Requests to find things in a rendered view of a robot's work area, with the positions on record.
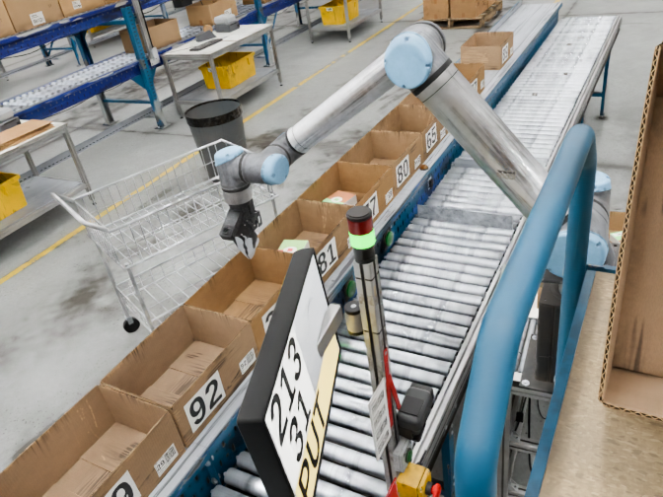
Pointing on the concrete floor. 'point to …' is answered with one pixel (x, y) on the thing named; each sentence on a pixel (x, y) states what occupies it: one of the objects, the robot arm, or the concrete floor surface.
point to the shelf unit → (568, 463)
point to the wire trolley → (153, 236)
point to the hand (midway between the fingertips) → (248, 256)
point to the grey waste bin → (216, 126)
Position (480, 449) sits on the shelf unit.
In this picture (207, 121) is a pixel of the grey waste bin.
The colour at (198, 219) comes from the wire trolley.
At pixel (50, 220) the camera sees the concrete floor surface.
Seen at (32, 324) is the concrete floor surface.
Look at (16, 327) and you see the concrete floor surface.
